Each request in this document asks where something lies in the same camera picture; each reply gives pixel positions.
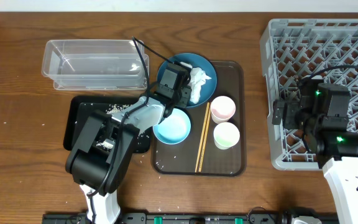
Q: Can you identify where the right wooden chopstick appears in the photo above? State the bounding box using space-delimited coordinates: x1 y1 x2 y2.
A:
196 103 211 173

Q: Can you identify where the light blue bowl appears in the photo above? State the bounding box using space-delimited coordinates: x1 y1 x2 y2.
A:
153 108 191 145

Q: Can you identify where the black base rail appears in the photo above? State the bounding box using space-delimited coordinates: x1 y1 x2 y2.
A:
41 212 338 224

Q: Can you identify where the wooden chopstick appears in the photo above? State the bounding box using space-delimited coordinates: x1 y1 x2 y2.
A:
195 102 210 173
196 103 211 173

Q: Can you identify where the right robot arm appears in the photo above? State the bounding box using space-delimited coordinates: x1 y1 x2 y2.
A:
272 78 358 223

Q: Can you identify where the left wooden chopstick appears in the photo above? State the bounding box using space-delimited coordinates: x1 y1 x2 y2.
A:
195 102 210 173

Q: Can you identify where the black tray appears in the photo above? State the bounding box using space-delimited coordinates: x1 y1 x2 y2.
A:
63 95 139 151

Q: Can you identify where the pink cup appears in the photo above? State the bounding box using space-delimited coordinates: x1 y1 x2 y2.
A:
211 96 236 124

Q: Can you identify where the grey dishwasher rack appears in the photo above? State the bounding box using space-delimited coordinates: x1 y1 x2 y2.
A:
260 19 358 170

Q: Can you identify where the white rice pile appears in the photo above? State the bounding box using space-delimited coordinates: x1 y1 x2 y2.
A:
94 104 147 150

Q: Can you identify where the dark blue plate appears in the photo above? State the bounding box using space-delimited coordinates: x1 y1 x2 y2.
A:
157 53 218 108

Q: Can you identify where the clear plastic bin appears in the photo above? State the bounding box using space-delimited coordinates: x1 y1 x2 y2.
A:
42 39 149 91

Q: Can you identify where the brown serving tray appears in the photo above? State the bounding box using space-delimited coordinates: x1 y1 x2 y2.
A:
152 60 246 177

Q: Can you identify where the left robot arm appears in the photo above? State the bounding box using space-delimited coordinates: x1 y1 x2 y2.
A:
65 84 191 223

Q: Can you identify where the white napkin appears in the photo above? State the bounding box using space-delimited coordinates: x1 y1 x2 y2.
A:
180 62 211 104

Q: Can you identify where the white green cup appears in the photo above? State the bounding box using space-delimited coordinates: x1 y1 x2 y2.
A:
213 122 240 150

